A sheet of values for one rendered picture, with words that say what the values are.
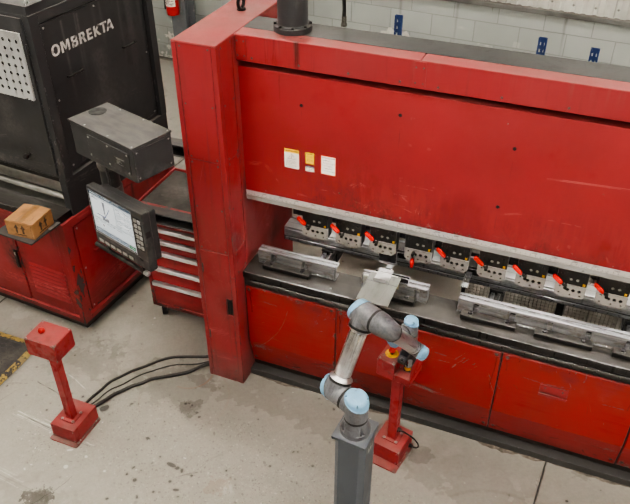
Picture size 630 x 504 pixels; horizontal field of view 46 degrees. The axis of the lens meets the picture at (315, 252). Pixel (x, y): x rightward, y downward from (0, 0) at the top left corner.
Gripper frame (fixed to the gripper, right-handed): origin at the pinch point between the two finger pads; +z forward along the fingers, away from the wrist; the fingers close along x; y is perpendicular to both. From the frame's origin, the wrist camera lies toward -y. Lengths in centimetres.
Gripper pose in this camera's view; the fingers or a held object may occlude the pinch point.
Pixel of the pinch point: (407, 367)
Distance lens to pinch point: 403.9
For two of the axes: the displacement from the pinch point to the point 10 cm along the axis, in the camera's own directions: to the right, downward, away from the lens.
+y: 5.2, -5.7, 6.3
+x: -8.5, -3.1, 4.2
